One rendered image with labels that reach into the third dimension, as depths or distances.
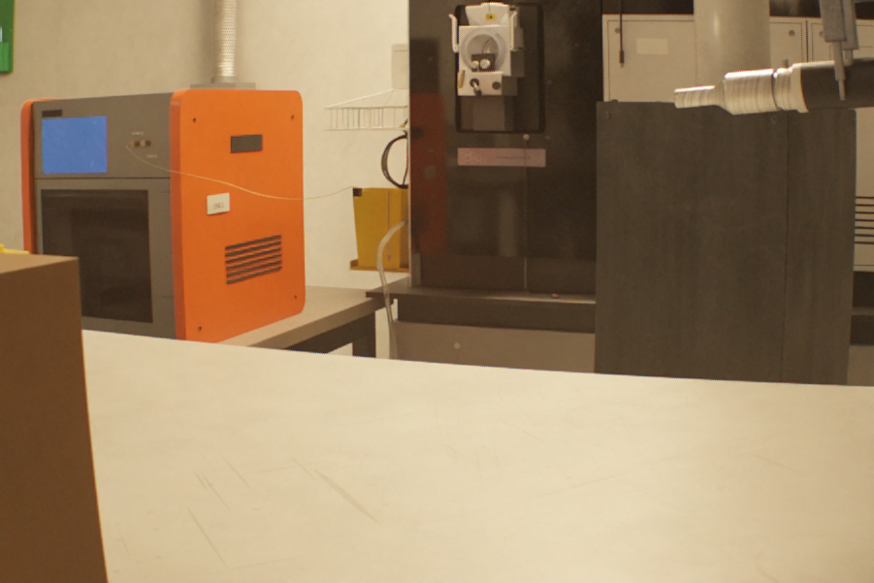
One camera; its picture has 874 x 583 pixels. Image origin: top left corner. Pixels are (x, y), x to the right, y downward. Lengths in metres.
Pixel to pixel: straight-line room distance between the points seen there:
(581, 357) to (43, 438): 1.92
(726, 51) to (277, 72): 2.55
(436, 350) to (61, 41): 2.43
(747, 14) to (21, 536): 1.15
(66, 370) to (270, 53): 3.49
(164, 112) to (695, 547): 1.44
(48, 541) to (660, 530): 0.35
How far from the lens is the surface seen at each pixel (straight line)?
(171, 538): 0.51
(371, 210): 2.30
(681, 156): 1.21
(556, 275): 2.20
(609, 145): 1.26
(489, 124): 2.11
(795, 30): 2.08
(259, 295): 2.01
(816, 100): 0.57
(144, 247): 1.84
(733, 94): 0.58
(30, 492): 0.21
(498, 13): 2.11
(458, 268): 2.25
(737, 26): 1.27
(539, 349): 2.12
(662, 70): 2.10
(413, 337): 2.20
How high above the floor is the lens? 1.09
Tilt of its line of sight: 7 degrees down
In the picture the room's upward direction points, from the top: straight up
